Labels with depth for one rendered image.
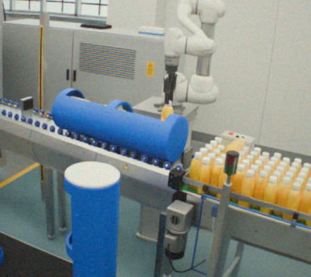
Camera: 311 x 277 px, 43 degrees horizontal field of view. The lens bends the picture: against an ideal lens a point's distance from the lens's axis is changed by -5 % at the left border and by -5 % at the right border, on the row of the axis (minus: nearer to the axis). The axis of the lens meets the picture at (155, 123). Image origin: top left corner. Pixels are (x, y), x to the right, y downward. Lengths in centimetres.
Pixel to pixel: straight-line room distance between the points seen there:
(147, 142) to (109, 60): 195
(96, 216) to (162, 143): 58
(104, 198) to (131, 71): 226
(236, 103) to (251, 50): 69
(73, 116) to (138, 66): 154
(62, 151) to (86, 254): 89
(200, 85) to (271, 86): 223
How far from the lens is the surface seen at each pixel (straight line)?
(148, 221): 331
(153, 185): 246
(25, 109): 314
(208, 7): 280
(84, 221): 208
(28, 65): 484
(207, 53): 234
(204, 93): 290
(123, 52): 410
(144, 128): 238
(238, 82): 508
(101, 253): 220
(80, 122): 263
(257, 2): 495
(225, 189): 197
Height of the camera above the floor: 198
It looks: 19 degrees down
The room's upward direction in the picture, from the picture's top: 5 degrees clockwise
